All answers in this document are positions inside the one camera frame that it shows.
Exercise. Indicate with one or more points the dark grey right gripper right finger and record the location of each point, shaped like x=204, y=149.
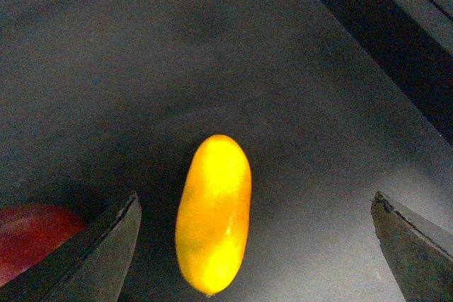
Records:
x=417, y=251

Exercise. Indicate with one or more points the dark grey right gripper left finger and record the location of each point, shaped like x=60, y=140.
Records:
x=91, y=266

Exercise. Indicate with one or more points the yellow mango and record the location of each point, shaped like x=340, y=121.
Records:
x=213, y=215

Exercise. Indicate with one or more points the red apple near gripper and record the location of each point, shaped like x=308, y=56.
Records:
x=30, y=232

